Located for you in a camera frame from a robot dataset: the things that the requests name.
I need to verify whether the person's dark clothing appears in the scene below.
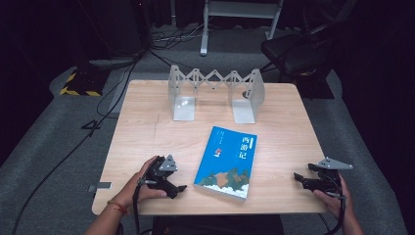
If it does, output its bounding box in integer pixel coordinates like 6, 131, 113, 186
152, 213, 286, 235

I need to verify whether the bundle of floor cables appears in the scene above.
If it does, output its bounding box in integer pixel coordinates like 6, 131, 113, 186
148, 22, 209, 68

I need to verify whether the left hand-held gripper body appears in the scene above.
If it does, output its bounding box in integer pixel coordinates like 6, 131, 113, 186
142, 154, 179, 192

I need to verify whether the blue book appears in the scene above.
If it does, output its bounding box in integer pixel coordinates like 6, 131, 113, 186
193, 125, 258, 202

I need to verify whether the black chair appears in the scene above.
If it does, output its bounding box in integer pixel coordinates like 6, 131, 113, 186
259, 22, 339, 100

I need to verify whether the grey stand base plate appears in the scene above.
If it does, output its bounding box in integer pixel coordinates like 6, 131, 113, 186
87, 56, 141, 71

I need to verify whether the long black floor cable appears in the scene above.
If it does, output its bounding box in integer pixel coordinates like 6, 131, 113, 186
11, 53, 142, 235

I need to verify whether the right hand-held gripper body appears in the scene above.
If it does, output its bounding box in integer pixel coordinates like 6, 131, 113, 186
312, 157, 354, 197

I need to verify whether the expandable metal bookend rack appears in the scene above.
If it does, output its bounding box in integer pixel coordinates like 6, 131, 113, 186
167, 64, 266, 125

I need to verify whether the red string bracelet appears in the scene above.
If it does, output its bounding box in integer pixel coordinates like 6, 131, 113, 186
107, 199, 129, 216

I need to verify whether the grey tape strip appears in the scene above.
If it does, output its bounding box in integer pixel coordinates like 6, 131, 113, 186
87, 181, 113, 194

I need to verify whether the white metal stand frame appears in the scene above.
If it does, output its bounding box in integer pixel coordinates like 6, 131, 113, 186
199, 0, 286, 58

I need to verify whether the black yellow striped base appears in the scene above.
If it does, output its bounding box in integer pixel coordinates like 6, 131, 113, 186
59, 67, 112, 98

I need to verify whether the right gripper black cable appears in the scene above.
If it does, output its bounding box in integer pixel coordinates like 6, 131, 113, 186
321, 191, 347, 235

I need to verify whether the person's right hand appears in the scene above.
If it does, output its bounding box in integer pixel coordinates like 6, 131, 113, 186
312, 174, 352, 223

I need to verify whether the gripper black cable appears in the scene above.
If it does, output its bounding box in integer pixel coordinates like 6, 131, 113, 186
131, 177, 159, 235
321, 191, 347, 235

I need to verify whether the person's left hand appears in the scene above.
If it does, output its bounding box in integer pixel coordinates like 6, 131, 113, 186
119, 156, 169, 210

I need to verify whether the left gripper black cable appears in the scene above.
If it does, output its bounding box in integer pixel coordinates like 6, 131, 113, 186
131, 177, 159, 235

